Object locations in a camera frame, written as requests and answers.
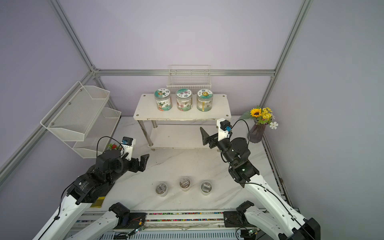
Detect small clear jar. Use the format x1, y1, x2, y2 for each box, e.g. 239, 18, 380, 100
201, 181, 213, 196
179, 177, 191, 192
155, 182, 168, 197

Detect seed jar sunflower lid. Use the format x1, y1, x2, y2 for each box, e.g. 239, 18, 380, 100
197, 89, 214, 112

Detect seed jar purple flower lid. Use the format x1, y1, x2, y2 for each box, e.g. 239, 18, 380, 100
176, 89, 193, 112

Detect seed jar green plant lid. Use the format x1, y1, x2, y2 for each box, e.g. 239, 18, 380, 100
154, 88, 172, 111

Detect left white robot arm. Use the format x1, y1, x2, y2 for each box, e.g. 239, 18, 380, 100
34, 150, 150, 240

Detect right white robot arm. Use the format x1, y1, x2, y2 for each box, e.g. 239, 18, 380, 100
200, 128, 321, 240

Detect white two-tier shelf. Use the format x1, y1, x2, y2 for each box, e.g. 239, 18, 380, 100
133, 93, 232, 152

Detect small red flower pot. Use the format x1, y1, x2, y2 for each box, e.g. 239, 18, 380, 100
108, 144, 122, 151

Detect black rubber glove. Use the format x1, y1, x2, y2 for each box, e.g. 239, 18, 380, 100
90, 197, 106, 208

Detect sunflower bouquet in dark vase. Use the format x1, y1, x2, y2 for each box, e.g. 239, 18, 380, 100
240, 106, 279, 144

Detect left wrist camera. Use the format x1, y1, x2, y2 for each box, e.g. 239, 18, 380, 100
121, 137, 136, 161

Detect white mesh wall rack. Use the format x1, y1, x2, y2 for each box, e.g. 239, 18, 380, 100
41, 82, 121, 159

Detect white wire basket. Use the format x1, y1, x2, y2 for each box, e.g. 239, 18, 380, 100
167, 65, 212, 94

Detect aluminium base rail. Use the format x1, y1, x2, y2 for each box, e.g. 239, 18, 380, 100
64, 208, 301, 240

